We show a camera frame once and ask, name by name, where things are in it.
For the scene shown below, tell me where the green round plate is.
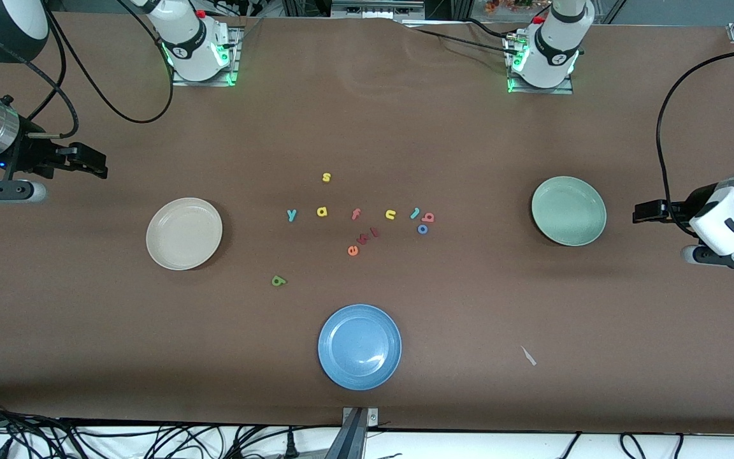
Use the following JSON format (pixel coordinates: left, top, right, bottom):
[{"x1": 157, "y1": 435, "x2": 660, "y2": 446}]
[{"x1": 531, "y1": 177, "x2": 607, "y2": 247}]

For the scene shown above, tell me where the beige round plate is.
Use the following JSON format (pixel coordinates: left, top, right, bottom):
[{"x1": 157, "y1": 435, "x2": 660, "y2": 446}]
[{"x1": 146, "y1": 198, "x2": 223, "y2": 271}]

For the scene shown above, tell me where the orange floral object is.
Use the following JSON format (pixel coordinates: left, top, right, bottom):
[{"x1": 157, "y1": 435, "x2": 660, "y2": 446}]
[{"x1": 484, "y1": 0, "x2": 535, "y2": 15}]

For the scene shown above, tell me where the brown table cover sheet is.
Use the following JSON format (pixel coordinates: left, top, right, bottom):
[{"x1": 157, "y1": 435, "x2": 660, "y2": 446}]
[{"x1": 0, "y1": 11, "x2": 734, "y2": 435}]

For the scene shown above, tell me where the blue round plate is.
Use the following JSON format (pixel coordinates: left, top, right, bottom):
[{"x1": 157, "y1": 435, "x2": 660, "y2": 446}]
[{"x1": 318, "y1": 304, "x2": 402, "y2": 391}]

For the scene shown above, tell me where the grey power strip box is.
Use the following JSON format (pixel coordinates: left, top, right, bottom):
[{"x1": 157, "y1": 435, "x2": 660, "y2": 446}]
[{"x1": 331, "y1": 0, "x2": 426, "y2": 18}]

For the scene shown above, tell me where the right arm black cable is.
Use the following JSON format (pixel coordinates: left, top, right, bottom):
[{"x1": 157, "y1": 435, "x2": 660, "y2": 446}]
[{"x1": 0, "y1": 0, "x2": 175, "y2": 140}]

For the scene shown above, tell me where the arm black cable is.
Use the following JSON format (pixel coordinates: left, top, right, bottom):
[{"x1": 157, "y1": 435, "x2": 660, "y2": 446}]
[
  {"x1": 656, "y1": 50, "x2": 734, "y2": 239},
  {"x1": 0, "y1": 0, "x2": 175, "y2": 140}
]

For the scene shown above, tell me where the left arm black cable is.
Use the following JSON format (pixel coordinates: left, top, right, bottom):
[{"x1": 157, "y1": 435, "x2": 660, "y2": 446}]
[{"x1": 656, "y1": 50, "x2": 734, "y2": 239}]

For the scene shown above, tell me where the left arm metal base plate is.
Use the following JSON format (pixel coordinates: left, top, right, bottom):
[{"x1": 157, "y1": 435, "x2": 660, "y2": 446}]
[{"x1": 506, "y1": 35, "x2": 573, "y2": 95}]

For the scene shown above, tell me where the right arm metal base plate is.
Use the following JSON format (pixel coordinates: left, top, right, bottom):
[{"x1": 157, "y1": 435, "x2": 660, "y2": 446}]
[{"x1": 171, "y1": 25, "x2": 240, "y2": 87}]

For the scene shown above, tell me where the looped black floor cable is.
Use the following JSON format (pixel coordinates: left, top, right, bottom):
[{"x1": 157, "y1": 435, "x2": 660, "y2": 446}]
[{"x1": 619, "y1": 432, "x2": 648, "y2": 459}]

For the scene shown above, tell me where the black base supply cable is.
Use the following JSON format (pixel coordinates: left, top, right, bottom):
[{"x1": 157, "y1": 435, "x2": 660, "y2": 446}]
[
  {"x1": 413, "y1": 27, "x2": 513, "y2": 57},
  {"x1": 463, "y1": 17, "x2": 524, "y2": 40}
]

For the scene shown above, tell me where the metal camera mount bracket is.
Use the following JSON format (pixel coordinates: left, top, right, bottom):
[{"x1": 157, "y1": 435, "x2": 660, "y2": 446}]
[{"x1": 326, "y1": 407, "x2": 379, "y2": 459}]

